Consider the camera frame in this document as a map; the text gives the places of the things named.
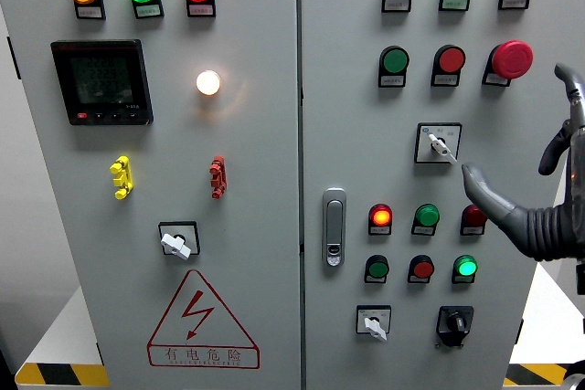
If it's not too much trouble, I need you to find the grey turn switch white handle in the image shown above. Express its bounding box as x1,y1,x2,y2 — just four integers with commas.
413,122,463,165

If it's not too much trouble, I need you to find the small lit green lamp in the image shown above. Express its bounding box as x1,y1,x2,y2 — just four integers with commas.
451,254,479,285

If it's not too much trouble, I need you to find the small green domed lamp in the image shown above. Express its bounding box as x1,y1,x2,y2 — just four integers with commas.
410,204,441,237

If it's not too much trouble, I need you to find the small red push button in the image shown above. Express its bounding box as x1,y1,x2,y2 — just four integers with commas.
407,254,436,284

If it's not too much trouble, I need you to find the black yellow striped tape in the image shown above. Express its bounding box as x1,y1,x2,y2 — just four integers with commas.
502,362,578,387
15,362,111,388

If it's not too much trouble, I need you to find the small lit red lamp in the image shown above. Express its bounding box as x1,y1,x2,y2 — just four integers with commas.
367,203,394,237

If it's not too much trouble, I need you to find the small green push button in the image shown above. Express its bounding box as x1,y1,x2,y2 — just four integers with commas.
363,254,390,284

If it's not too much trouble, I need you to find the large red stop button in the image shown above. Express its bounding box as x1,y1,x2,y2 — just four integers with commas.
481,39,535,88

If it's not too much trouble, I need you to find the large red push button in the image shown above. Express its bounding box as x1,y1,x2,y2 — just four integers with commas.
430,45,467,88

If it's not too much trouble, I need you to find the pale grey door with lock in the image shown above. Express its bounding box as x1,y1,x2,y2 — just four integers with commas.
299,0,585,390

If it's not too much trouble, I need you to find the silver door lock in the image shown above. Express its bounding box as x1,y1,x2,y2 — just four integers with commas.
322,187,347,269

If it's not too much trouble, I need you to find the large green push button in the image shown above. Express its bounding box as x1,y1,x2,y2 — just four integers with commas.
378,45,410,89

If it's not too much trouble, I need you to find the pale grey door with display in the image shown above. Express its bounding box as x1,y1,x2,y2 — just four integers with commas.
0,0,303,390

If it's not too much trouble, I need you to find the red warning triangle sticker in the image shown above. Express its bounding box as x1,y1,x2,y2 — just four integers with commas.
146,269,261,370

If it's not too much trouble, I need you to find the white round lamp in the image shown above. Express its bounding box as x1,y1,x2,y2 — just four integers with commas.
195,69,222,97

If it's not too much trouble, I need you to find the black display meter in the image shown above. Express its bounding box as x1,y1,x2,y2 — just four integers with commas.
49,38,154,127

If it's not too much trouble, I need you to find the black handle turn switch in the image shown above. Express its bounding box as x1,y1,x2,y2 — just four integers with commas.
434,305,475,349

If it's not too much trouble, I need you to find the small white-plate turn switch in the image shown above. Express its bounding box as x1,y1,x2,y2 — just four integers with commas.
356,304,393,342

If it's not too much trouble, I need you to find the small red handle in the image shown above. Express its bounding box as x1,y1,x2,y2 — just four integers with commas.
208,155,229,200

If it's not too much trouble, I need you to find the turn switch chunky white handle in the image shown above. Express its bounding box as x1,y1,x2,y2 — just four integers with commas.
157,220,201,261

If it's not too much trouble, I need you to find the small yellow handle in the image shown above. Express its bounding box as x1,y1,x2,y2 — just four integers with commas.
109,155,135,201

